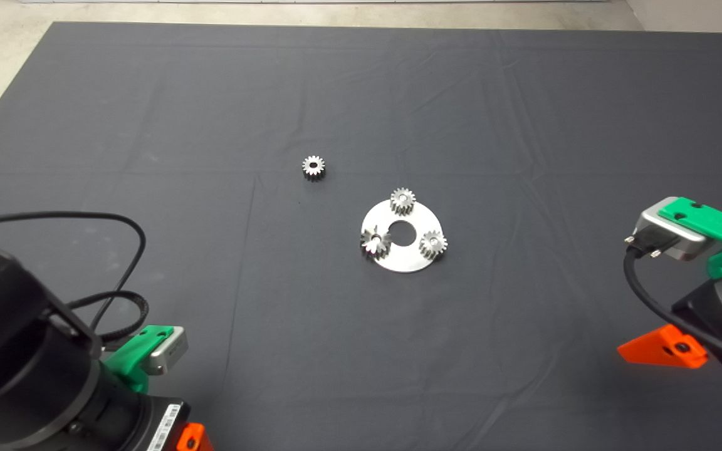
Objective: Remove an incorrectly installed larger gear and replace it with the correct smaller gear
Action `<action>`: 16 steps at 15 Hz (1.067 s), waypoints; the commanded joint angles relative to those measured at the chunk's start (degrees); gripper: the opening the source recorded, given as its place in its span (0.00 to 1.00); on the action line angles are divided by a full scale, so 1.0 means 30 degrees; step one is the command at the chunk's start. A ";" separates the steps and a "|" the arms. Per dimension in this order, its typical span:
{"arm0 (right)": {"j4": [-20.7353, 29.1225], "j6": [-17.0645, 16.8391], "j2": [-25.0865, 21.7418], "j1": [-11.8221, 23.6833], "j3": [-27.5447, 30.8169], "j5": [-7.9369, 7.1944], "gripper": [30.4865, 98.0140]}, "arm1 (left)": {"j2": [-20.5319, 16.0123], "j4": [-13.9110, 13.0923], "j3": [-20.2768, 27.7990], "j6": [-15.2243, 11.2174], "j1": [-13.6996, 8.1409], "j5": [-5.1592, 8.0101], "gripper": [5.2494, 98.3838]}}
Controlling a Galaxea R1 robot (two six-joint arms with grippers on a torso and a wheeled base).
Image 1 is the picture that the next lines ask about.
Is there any green right camera mount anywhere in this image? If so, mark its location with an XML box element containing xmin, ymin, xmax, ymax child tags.
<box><xmin>658</xmin><ymin>197</ymin><xmax>722</xmax><ymax>280</ymax></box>

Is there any green left camera mount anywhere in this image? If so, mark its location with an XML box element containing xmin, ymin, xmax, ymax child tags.
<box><xmin>104</xmin><ymin>325</ymin><xmax>174</xmax><ymax>394</ymax></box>

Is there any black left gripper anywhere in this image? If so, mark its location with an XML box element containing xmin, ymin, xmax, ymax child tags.
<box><xmin>124</xmin><ymin>393</ymin><xmax>213</xmax><ymax>451</ymax></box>

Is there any braided black arm cable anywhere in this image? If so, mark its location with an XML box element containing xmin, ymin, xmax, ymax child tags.
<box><xmin>65</xmin><ymin>291</ymin><xmax>150</xmax><ymax>344</ymax></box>

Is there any round metal plate with hole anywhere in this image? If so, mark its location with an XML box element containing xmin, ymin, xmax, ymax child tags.
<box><xmin>361</xmin><ymin>197</ymin><xmax>444</xmax><ymax>274</ymax></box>

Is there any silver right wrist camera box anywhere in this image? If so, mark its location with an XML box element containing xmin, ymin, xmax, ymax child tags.
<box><xmin>625</xmin><ymin>210</ymin><xmax>713</xmax><ymax>262</ymax></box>

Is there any thin black left camera cable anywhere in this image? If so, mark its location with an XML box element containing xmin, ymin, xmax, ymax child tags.
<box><xmin>0</xmin><ymin>211</ymin><xmax>147</xmax><ymax>333</ymax></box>

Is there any larger steel gear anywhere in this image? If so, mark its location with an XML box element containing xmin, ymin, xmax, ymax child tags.
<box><xmin>360</xmin><ymin>226</ymin><xmax>393</xmax><ymax>259</ymax></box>

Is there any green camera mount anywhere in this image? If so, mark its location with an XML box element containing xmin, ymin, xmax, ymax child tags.
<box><xmin>104</xmin><ymin>325</ymin><xmax>174</xmax><ymax>394</ymax></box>
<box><xmin>658</xmin><ymin>197</ymin><xmax>722</xmax><ymax>280</ymax></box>

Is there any dark grey table cloth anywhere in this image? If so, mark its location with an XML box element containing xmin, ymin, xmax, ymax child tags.
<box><xmin>0</xmin><ymin>22</ymin><xmax>722</xmax><ymax>451</ymax></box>

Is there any small steel gear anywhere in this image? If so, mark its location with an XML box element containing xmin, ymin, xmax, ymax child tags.
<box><xmin>419</xmin><ymin>230</ymin><xmax>449</xmax><ymax>261</ymax></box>
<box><xmin>390</xmin><ymin>187</ymin><xmax>417</xmax><ymax>215</ymax></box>
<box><xmin>301</xmin><ymin>155</ymin><xmax>327</xmax><ymax>183</ymax></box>

